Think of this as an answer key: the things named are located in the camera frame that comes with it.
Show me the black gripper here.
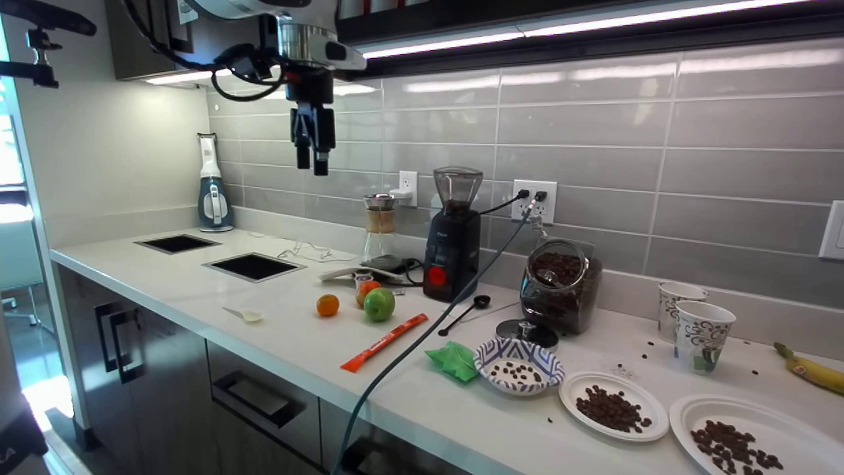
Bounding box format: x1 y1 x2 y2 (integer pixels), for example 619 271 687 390
283 69 340 179

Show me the black coffee spoon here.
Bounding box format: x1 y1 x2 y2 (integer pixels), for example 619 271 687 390
435 294 494 337

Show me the glass coffee bean jar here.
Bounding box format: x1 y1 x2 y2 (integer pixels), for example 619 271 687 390
517 237 604 337

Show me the glass pour-over coffee maker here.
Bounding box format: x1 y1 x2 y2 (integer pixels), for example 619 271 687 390
365 189 402 265

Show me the black coffee grinder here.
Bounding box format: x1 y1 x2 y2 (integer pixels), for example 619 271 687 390
423 167 486 304

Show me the white plastic spoon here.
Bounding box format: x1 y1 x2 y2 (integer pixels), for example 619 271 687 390
220 302 266 328

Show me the small white plate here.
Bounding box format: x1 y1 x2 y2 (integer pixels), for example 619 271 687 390
557 368 672 447

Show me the large white plate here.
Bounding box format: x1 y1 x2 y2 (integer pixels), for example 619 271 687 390
668 390 844 475

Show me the black kitchen scale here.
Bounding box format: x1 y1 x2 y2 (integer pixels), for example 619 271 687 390
360 250 428 288

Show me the orange red round fruit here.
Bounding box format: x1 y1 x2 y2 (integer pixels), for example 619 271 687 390
354 278 383 312

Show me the small orange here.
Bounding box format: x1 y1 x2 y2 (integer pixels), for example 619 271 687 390
315 291 344 320

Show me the green apple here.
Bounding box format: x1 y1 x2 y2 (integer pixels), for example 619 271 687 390
361 286 399 324

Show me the under-cabinet light strip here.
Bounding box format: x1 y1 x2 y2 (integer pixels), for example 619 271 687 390
142 0 803 89

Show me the long red packet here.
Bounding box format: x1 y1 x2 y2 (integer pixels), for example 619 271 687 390
340 312 432 375

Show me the green packet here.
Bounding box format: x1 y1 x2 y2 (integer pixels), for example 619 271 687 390
424 340 482 386

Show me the dark grey base cabinet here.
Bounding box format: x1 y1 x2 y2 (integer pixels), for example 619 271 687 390
50 261 477 475

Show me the blue patterned bowl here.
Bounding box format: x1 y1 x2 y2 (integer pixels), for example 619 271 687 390
473 336 567 400

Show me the patterned paper cup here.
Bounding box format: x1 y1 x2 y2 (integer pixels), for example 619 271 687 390
672 302 738 375
656 280 708 342

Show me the dark upper cabinet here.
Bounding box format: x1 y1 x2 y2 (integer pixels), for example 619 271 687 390
103 0 844 84

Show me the yellow banana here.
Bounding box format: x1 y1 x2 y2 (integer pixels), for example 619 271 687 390
772 340 844 399

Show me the white wall outlet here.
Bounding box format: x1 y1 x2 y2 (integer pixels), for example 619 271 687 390
393 168 420 212
510 176 560 224
819 199 844 265

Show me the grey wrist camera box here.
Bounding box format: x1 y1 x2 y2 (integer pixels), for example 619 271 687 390
299 38 368 75

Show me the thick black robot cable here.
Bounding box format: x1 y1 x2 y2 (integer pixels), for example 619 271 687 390
122 0 287 104

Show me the black grinder power cord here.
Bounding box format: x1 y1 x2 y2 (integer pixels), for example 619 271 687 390
477 184 534 220

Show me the black power cable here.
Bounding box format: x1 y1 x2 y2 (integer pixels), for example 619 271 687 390
336 188 552 475

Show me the black drawer handle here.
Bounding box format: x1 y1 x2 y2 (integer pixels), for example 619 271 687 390
337 433 416 475
208 368 307 428

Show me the black cabinet door handle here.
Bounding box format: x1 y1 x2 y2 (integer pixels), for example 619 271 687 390
92 302 125 375
108 307 149 386

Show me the black camera on mount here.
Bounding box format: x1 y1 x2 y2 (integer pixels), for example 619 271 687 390
0 0 101 89

